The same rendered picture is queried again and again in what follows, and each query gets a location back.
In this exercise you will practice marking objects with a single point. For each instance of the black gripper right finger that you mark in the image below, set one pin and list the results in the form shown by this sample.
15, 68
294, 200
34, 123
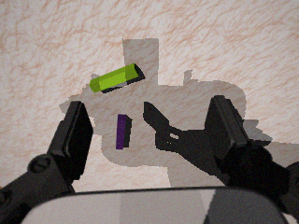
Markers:
249, 166

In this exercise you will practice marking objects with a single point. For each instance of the lime green rod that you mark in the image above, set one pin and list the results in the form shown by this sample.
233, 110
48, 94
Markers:
114, 78

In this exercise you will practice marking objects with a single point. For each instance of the purple rod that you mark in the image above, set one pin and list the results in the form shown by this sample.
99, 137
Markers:
120, 131

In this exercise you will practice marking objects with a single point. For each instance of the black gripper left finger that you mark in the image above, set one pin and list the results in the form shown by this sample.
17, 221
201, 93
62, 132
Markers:
49, 175

